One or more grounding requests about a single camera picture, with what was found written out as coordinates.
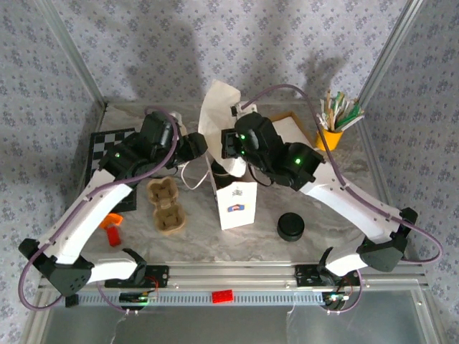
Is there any brown cardboard cup carrier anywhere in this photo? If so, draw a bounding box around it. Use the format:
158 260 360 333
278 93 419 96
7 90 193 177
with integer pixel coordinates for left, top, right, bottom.
146 177 187 237

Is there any white paper takeout bag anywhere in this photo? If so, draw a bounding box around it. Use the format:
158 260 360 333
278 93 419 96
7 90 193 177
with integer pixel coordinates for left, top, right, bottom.
181 157 259 231

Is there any single white paper napkin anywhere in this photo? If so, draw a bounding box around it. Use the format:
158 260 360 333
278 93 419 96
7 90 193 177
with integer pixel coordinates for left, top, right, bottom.
199 79 248 177

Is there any black grey chessboard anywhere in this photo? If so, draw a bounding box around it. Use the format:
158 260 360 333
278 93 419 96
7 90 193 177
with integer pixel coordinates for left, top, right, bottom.
85 128 139 212

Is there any yellow straw holder cup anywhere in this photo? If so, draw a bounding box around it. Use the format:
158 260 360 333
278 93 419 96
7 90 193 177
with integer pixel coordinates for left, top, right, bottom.
314 127 344 151

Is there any brown wooden tray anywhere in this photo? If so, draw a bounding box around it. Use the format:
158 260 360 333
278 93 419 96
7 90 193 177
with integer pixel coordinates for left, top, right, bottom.
268 111 313 144

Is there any stack of black cup lids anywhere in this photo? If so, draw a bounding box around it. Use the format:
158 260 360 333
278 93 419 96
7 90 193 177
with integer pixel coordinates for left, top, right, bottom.
276 211 306 242

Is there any orange red plastic toy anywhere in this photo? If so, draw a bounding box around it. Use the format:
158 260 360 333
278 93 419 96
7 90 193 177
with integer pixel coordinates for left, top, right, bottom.
99 213 124 247

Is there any white green striped straw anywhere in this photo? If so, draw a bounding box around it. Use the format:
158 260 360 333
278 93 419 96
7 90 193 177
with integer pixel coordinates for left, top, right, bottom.
332 91 346 126

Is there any red toy brick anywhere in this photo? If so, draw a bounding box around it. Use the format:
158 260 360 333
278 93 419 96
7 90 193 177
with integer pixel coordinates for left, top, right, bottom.
211 290 234 305

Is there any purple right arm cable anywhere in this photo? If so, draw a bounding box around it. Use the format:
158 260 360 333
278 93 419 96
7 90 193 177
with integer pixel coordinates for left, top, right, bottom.
239 84 444 316

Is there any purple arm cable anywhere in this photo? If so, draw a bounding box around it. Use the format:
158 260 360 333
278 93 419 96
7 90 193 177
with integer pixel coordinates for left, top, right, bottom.
17 106 180 316
239 84 444 316

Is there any aluminium frame post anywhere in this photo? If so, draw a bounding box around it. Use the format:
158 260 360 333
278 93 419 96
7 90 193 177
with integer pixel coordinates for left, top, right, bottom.
35 0 108 110
357 0 426 105

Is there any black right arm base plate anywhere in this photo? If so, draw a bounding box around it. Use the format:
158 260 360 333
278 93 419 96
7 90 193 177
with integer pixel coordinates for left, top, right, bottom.
294 264 341 287

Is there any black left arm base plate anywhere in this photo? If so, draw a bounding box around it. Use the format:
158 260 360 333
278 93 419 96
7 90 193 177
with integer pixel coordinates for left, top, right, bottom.
105 264 170 290

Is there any aluminium front rail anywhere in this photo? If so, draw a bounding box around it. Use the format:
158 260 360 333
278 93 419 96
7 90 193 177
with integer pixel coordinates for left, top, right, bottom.
37 261 430 292

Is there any grey slotted cable duct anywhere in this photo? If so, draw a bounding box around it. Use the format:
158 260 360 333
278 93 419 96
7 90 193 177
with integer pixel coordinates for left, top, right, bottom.
53 290 345 306

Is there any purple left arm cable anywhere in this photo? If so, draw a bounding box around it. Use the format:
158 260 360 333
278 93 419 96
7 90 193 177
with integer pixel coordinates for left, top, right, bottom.
17 106 180 316

